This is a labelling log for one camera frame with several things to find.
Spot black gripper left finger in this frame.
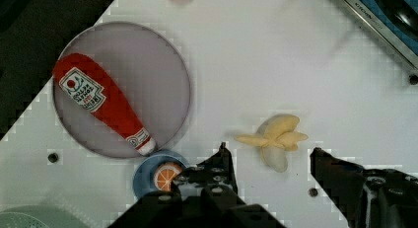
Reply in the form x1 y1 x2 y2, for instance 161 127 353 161
108 143 286 228

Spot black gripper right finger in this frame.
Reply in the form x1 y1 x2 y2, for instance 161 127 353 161
310 147 418 228

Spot yellow plush peeled banana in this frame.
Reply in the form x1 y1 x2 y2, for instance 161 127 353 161
236 114 309 173

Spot orange slice toy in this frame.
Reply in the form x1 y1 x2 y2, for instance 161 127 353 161
153 162 182 191

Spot small blue bowl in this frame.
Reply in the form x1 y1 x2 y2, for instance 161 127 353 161
132 150 189 199

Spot grey round plate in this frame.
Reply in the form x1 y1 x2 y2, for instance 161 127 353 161
53 22 192 158

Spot red plush ketchup bottle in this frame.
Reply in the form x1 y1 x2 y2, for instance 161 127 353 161
52 53 157 156

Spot green oval colander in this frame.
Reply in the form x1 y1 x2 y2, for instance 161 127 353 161
0 205 89 228

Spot silver black toaster oven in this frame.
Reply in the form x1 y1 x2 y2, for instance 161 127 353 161
340 0 418 85

